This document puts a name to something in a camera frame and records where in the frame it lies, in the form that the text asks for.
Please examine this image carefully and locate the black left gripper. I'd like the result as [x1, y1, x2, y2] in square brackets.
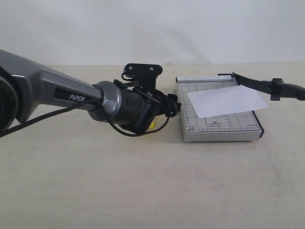
[119, 89, 181, 131]

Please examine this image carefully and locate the yellow foam cube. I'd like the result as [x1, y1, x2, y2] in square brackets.
[149, 121, 155, 129]

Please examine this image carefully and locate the white paper sheet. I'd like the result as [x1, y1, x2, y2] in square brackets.
[187, 85, 268, 118]

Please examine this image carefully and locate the black cutter blade arm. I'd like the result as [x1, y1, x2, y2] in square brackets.
[217, 73, 305, 101]

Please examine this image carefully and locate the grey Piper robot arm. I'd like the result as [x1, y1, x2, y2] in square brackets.
[0, 50, 181, 137]

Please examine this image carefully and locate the grey paper cutter base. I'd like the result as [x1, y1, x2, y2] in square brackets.
[176, 73, 264, 142]

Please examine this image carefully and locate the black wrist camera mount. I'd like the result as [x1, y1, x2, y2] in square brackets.
[121, 63, 163, 89]

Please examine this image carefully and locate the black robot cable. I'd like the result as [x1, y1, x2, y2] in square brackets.
[0, 100, 170, 138]

